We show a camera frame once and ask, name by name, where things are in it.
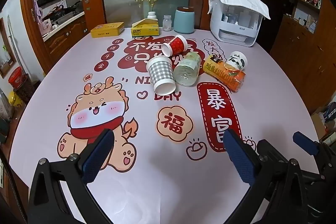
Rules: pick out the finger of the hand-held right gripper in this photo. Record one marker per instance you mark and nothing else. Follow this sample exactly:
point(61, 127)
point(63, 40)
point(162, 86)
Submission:
point(305, 143)
point(273, 149)

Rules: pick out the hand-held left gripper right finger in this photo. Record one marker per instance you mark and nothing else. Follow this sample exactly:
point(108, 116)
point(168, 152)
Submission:
point(240, 158)

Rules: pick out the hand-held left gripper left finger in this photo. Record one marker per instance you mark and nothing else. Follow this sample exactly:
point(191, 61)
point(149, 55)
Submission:
point(98, 158)

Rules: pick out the panda print paper cup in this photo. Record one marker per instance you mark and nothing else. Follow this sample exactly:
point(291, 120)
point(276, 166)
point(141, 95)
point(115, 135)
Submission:
point(238, 59)

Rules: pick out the grey checkered paper cup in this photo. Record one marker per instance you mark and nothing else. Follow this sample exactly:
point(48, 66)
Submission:
point(160, 73)

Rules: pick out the red paper cup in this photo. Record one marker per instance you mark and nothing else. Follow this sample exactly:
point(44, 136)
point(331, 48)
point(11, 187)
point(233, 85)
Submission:
point(177, 45)

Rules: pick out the blue printed cardboard box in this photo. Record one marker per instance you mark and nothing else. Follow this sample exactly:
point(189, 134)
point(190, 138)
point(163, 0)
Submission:
point(326, 116)

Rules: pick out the wooden sideboard cabinet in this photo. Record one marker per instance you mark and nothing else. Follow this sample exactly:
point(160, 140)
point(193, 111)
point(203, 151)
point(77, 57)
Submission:
point(299, 61)

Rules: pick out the orange label drink bottle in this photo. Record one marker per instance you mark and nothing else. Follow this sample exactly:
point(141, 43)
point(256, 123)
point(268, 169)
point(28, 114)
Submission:
point(225, 74)

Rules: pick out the clear plastic bottle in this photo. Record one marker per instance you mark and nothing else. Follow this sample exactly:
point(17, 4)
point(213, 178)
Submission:
point(187, 71)

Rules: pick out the yellow plastic container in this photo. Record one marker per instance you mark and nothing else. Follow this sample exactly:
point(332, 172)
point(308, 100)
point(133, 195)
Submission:
point(15, 98)

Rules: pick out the red plastic bucket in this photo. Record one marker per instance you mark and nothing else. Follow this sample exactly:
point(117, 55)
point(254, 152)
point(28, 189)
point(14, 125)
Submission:
point(16, 78)

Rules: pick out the white countertop appliance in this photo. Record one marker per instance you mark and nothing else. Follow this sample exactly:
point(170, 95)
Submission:
point(233, 32)

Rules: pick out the wooden kitchen counter cabinet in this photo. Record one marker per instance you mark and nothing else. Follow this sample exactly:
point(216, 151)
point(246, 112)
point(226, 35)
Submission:
point(65, 37)

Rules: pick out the yellow tin box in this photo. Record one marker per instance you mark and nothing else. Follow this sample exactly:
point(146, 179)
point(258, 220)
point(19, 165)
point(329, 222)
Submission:
point(107, 29)

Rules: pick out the yellow tissue box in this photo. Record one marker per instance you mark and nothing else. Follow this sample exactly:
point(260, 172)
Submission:
point(145, 30)

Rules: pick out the light blue canister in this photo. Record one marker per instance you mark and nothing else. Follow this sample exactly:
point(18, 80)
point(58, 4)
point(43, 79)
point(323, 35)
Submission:
point(184, 20)

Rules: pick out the small glass jar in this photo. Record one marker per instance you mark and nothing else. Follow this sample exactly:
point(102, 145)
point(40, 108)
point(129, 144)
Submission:
point(167, 23)

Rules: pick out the white pill bottle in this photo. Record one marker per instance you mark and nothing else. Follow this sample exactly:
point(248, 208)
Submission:
point(151, 15)

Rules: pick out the pink hanging cloth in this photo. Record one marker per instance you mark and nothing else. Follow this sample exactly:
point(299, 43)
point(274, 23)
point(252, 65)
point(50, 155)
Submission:
point(37, 10)

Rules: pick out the wooden wall shelf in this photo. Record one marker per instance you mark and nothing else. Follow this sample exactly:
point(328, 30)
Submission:
point(305, 1)

